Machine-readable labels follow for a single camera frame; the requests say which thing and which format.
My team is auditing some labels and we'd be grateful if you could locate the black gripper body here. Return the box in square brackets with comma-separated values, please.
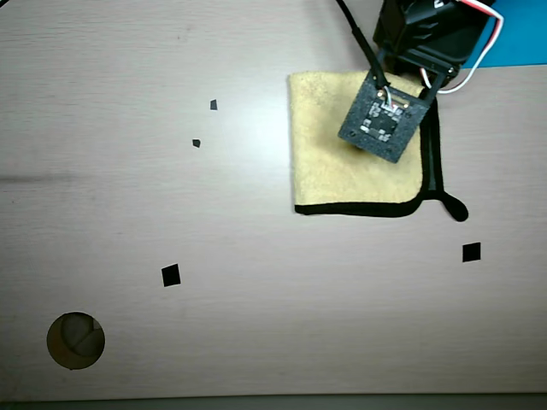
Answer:
[373, 0, 497, 74]

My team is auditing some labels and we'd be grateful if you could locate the yellow towel with black trim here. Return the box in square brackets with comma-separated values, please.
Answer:
[286, 70, 470, 223]

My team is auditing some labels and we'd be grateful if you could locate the blue paper sheet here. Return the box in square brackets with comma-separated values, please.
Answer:
[461, 0, 547, 70]

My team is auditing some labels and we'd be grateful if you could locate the black camera cable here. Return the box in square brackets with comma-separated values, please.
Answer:
[335, 0, 391, 89]

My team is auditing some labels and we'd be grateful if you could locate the white red servo cable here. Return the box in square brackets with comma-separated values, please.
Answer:
[418, 0, 505, 95]

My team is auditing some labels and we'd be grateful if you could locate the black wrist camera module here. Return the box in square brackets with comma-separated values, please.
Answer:
[337, 67, 455, 166]

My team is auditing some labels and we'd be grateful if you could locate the round table cable hole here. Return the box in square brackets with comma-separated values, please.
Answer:
[46, 311, 106, 371]

